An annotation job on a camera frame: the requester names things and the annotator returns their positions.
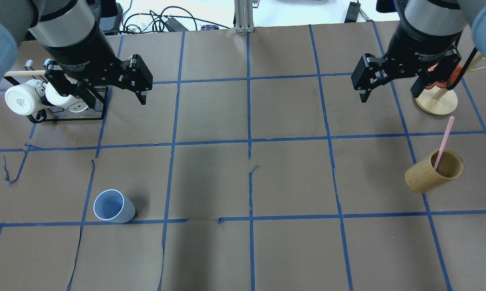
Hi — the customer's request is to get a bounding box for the white mug left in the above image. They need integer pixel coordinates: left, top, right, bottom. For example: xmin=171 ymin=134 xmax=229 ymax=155
xmin=4 ymin=79 xmax=48 ymax=116

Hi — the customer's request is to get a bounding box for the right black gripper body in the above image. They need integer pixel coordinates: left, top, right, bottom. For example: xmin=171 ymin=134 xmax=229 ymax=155
xmin=351 ymin=21 xmax=462 ymax=91

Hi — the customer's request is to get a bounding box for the bamboo cylinder holder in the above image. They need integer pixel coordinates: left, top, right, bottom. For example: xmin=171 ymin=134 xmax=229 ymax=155
xmin=404 ymin=149 xmax=465 ymax=194

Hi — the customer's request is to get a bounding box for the black power adapter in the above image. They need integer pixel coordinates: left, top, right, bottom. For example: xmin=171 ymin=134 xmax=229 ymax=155
xmin=344 ymin=0 xmax=361 ymax=23

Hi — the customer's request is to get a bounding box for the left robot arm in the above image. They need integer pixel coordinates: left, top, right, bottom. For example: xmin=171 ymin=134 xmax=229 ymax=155
xmin=0 ymin=0 xmax=153 ymax=106

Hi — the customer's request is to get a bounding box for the aluminium frame post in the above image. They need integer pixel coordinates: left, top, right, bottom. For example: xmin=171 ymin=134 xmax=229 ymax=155
xmin=234 ymin=0 xmax=255 ymax=34

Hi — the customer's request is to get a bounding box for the pink chopstick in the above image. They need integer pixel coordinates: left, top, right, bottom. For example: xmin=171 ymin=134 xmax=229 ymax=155
xmin=433 ymin=116 xmax=455 ymax=171

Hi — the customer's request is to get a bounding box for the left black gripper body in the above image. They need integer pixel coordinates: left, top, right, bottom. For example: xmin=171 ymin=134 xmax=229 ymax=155
xmin=44 ymin=32 xmax=154 ymax=94

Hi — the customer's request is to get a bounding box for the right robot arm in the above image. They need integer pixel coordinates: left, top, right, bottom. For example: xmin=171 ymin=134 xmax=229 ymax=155
xmin=351 ymin=0 xmax=486 ymax=103

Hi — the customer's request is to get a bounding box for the black wire cup rack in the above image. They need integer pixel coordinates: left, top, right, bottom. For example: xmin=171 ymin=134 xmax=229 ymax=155
xmin=3 ymin=60 xmax=109 ymax=124

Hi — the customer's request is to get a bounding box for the black cables bundle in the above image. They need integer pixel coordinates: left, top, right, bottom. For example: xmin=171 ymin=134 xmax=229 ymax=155
xmin=106 ymin=5 xmax=231 ymax=34

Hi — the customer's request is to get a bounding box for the wooden mug tree stand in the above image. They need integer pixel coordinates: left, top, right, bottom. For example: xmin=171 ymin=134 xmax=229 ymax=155
xmin=415 ymin=52 xmax=486 ymax=116

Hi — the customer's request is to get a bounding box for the orange cup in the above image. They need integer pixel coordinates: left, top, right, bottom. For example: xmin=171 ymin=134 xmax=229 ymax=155
xmin=425 ymin=65 xmax=463 ymax=90

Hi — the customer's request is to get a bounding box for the light blue plastic cup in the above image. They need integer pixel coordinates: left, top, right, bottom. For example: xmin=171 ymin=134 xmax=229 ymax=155
xmin=93 ymin=189 xmax=136 ymax=224

